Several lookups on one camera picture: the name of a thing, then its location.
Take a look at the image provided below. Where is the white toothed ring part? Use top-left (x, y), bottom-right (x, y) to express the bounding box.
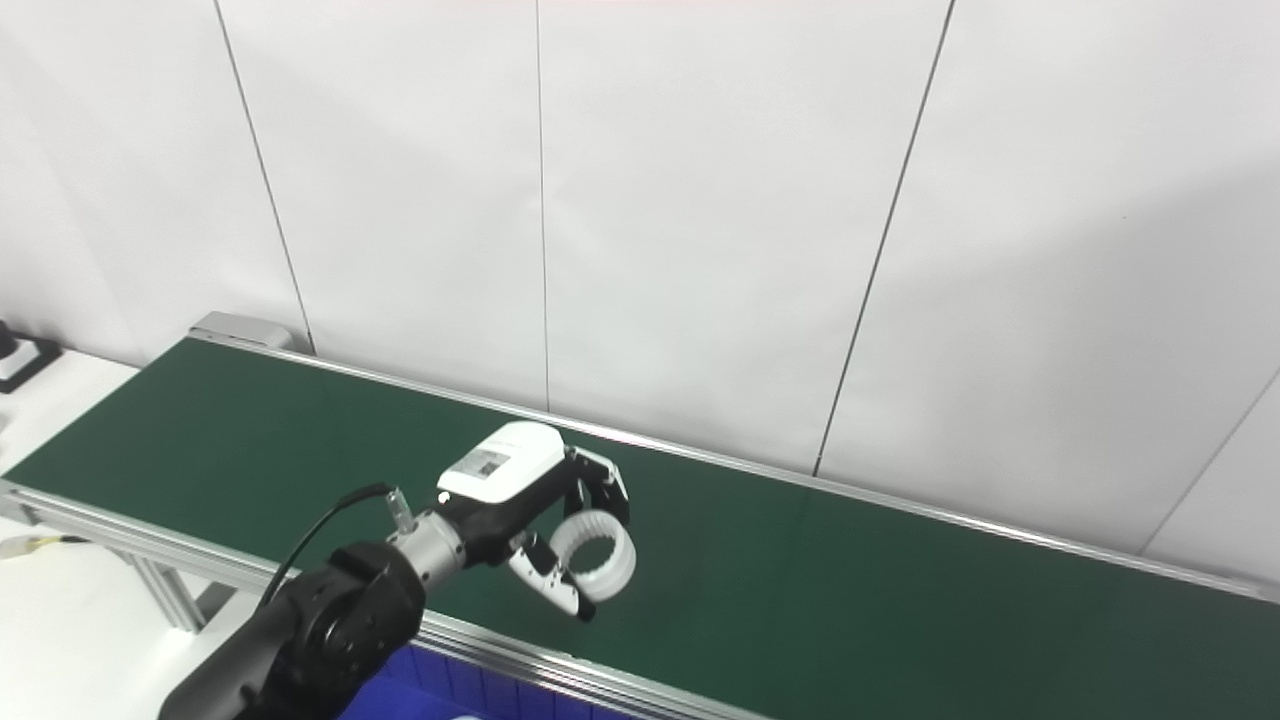
top-left (548, 510), bottom-right (638, 603)

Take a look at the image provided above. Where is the aluminium conveyor leg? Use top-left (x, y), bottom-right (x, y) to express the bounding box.
top-left (125, 555), bottom-right (211, 633)

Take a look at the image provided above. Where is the green conveyor belt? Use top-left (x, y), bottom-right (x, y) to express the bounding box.
top-left (0, 312), bottom-right (1280, 720)
top-left (5, 338), bottom-right (1280, 720)

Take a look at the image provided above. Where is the yellow plug cable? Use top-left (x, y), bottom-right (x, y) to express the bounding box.
top-left (0, 533), bottom-right (91, 561)

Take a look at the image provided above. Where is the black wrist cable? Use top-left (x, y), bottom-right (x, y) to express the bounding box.
top-left (255, 483), bottom-right (416, 611)

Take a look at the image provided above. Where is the blue bin with white rings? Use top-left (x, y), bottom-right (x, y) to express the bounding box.
top-left (340, 645), bottom-right (641, 720)

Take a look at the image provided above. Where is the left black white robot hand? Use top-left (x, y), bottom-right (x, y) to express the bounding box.
top-left (432, 420), bottom-right (633, 623)

